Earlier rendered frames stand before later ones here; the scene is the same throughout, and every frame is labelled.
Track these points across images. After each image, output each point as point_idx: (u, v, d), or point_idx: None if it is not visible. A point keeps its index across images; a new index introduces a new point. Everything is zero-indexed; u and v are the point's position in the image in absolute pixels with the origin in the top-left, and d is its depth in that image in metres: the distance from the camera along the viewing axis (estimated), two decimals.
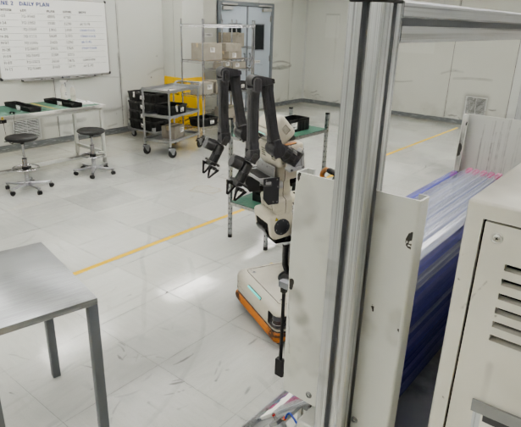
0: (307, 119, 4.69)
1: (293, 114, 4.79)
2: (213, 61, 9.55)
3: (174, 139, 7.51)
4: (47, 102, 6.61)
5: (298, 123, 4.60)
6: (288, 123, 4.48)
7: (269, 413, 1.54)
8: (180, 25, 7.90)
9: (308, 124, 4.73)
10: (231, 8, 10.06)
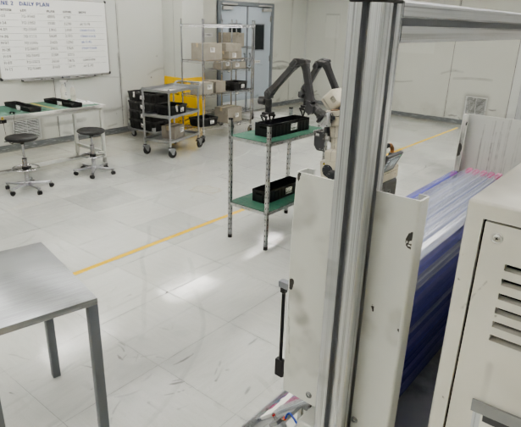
0: (307, 119, 4.69)
1: (293, 114, 4.79)
2: (213, 61, 9.55)
3: (174, 139, 7.51)
4: (47, 102, 6.61)
5: (298, 123, 4.60)
6: (288, 123, 4.48)
7: (269, 413, 1.54)
8: (180, 25, 7.90)
9: (308, 124, 4.73)
10: (231, 8, 10.06)
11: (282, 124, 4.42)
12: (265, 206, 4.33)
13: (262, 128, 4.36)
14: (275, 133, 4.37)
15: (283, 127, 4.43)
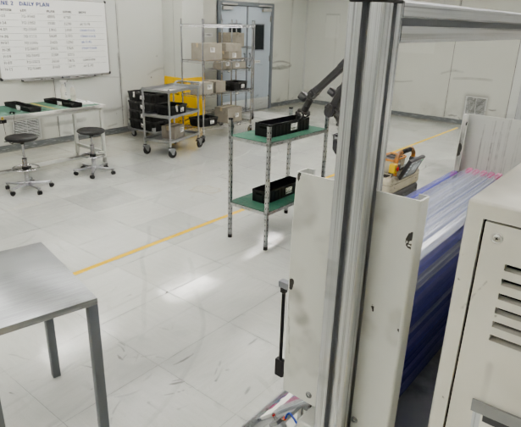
0: (307, 119, 4.69)
1: (293, 114, 4.79)
2: (213, 61, 9.55)
3: (174, 139, 7.51)
4: (47, 102, 6.61)
5: (298, 123, 4.60)
6: (288, 123, 4.48)
7: (269, 413, 1.54)
8: (180, 25, 7.90)
9: (308, 124, 4.73)
10: (231, 8, 10.06)
11: (282, 124, 4.42)
12: (265, 206, 4.33)
13: (262, 128, 4.36)
14: (275, 133, 4.37)
15: (283, 127, 4.43)
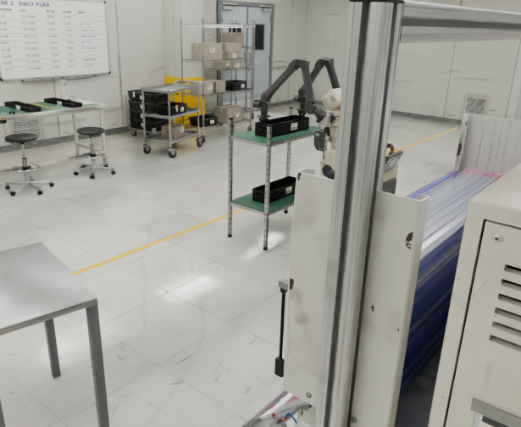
0: (307, 119, 4.69)
1: (293, 114, 4.79)
2: (213, 61, 9.55)
3: (174, 139, 7.51)
4: (47, 102, 6.61)
5: (298, 123, 4.60)
6: (288, 123, 4.48)
7: (269, 413, 1.54)
8: (180, 25, 7.90)
9: (308, 124, 4.73)
10: (231, 8, 10.06)
11: (282, 124, 4.42)
12: (265, 206, 4.33)
13: (262, 128, 4.36)
14: (275, 133, 4.37)
15: (283, 127, 4.43)
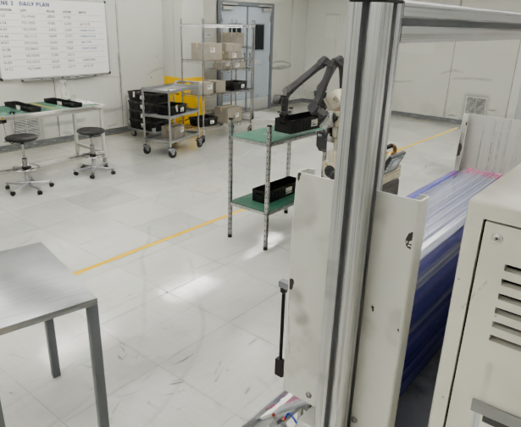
0: None
1: None
2: (213, 61, 9.55)
3: (174, 139, 7.51)
4: (47, 102, 6.61)
5: (318, 119, 4.45)
6: (308, 119, 4.33)
7: (269, 413, 1.54)
8: (180, 25, 7.90)
9: None
10: (231, 8, 10.06)
11: (302, 120, 4.27)
12: (265, 206, 4.33)
13: (282, 124, 4.21)
14: (296, 130, 4.22)
15: (303, 124, 4.28)
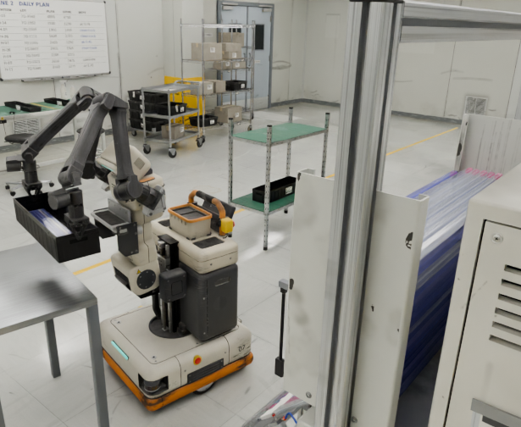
0: None
1: (14, 199, 2.37)
2: (213, 61, 9.55)
3: (174, 139, 7.51)
4: (47, 102, 6.61)
5: (63, 208, 2.37)
6: None
7: (269, 413, 1.54)
8: (180, 25, 7.90)
9: None
10: (231, 8, 10.06)
11: None
12: (265, 206, 4.33)
13: (77, 242, 2.03)
14: None
15: None
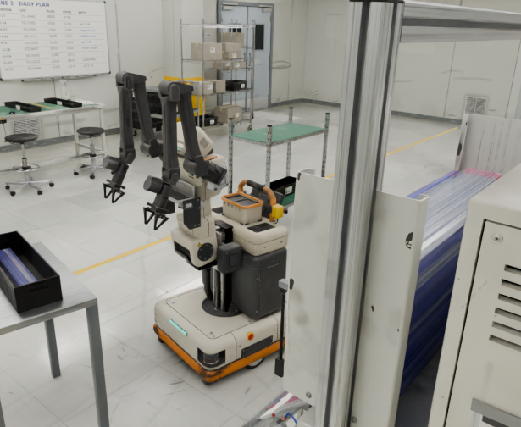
0: (19, 235, 2.42)
1: None
2: (213, 61, 9.55)
3: None
4: (47, 102, 6.61)
5: (29, 249, 2.33)
6: (40, 257, 2.21)
7: (269, 413, 1.54)
8: (180, 25, 7.90)
9: (19, 244, 2.46)
10: (231, 8, 10.06)
11: (47, 264, 2.15)
12: None
13: (36, 291, 1.98)
14: None
15: (46, 268, 2.17)
